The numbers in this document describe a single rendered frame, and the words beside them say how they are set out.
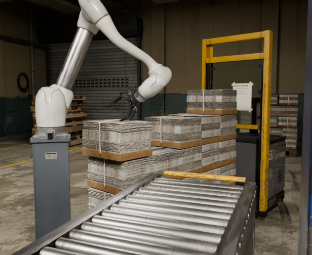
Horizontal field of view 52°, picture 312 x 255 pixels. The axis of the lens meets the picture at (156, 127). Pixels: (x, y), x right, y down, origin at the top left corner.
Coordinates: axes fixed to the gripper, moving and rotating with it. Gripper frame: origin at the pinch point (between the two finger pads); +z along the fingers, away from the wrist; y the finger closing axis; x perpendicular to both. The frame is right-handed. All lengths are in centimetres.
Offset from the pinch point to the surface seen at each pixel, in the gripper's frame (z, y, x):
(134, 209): -51, 64, -60
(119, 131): -9.2, 17.6, -14.5
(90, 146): 19.8, 15.9, -15.2
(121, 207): -47, 61, -62
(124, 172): 2.8, 40.1, -10.3
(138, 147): -4.7, 28.0, 0.5
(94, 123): 10.0, 4.0, -14.6
